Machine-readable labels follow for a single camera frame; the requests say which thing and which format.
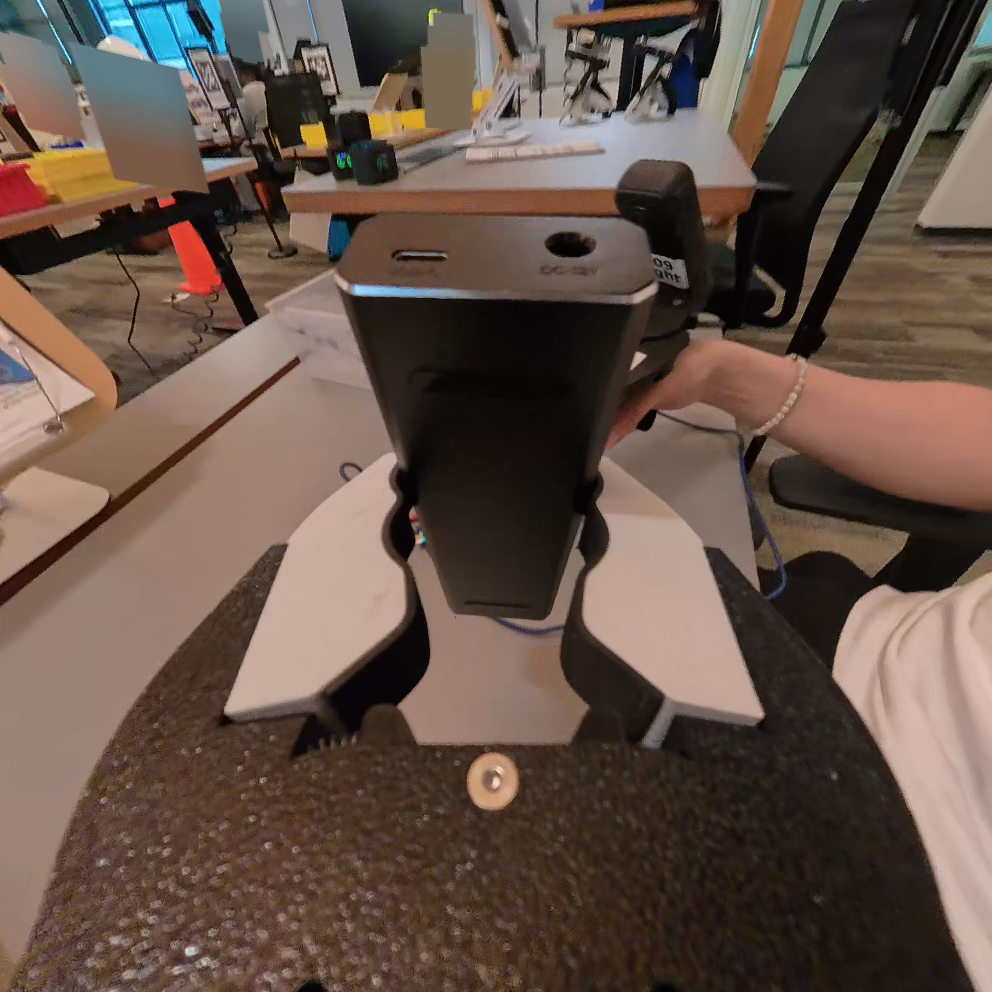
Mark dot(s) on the black tripod stand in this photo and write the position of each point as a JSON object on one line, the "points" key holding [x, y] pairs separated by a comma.
{"points": [[876, 194]]}

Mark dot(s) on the red plastic bin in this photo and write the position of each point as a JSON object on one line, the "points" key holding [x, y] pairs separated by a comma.
{"points": [[15, 190]]}

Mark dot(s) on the framed marker sign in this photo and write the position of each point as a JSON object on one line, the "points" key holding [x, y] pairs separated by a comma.
{"points": [[208, 77], [319, 70]]}

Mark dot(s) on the grey desk with wooden edge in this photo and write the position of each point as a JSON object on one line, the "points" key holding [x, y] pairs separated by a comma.
{"points": [[620, 170]]}

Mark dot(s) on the white label strip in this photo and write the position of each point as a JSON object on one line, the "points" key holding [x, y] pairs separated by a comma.
{"points": [[535, 151]]}

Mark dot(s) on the wooden office desk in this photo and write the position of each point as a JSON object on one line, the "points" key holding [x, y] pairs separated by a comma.
{"points": [[155, 186]]}

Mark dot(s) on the person's right hand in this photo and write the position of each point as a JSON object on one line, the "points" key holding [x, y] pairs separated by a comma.
{"points": [[713, 380]]}

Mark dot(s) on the orange traffic cone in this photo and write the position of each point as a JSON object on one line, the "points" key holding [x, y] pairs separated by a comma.
{"points": [[194, 248]]}

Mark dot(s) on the small yellow bin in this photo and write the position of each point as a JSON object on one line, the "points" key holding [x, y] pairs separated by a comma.
{"points": [[74, 174]]}

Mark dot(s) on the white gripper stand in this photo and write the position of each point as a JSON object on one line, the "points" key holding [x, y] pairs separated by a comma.
{"points": [[651, 89], [496, 116], [585, 93]]}

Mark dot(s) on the printed instruction sheet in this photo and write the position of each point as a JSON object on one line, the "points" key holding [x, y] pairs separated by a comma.
{"points": [[31, 403]]}

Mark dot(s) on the person's right forearm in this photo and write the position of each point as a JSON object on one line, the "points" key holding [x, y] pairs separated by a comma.
{"points": [[891, 434]]}

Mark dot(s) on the black printed usb hub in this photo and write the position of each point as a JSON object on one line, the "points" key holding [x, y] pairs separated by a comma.
{"points": [[496, 426]]}

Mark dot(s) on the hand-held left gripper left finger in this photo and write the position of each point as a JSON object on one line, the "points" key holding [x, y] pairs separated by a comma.
{"points": [[325, 620]]}

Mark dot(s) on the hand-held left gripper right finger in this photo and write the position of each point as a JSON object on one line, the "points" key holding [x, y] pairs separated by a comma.
{"points": [[666, 620]]}

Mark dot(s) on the black device with green display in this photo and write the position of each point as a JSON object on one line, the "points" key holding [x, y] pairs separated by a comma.
{"points": [[376, 163], [339, 161]]}

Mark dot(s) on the clear plastic tray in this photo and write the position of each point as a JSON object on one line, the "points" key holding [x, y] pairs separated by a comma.
{"points": [[325, 333]]}

